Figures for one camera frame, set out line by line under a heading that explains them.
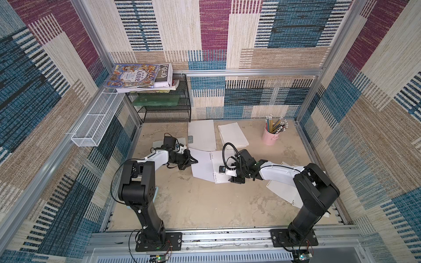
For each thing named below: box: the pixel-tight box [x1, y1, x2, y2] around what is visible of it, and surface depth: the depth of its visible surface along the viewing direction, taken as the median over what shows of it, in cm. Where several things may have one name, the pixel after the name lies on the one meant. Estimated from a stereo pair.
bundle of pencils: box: [265, 113, 289, 135], surface depth 102 cm
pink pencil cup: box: [262, 126, 281, 146], surface depth 102 cm
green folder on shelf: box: [131, 94, 180, 107], surface depth 97 cm
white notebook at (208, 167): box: [188, 147, 232, 185], surface depth 98 cm
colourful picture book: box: [104, 63, 161, 89], surface depth 82 cm
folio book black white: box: [153, 63, 174, 89], surface depth 83 cm
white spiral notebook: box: [187, 119, 217, 152], surface depth 114 cm
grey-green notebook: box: [217, 122, 250, 150], surface depth 114 cm
